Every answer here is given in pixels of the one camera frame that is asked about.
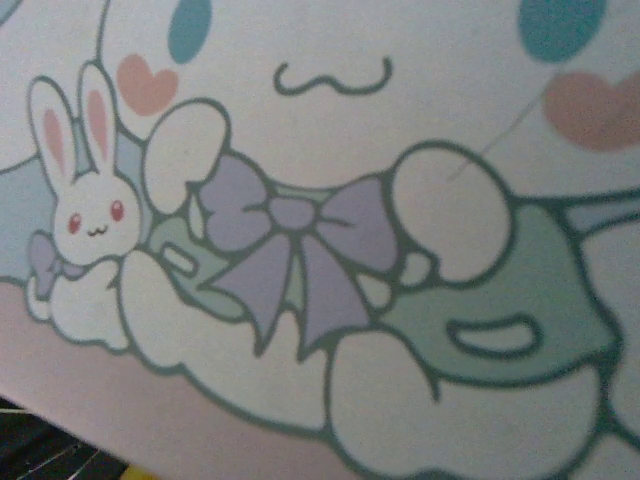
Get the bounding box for pastel cartoon bunny tin box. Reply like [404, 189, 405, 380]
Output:
[0, 0, 640, 480]

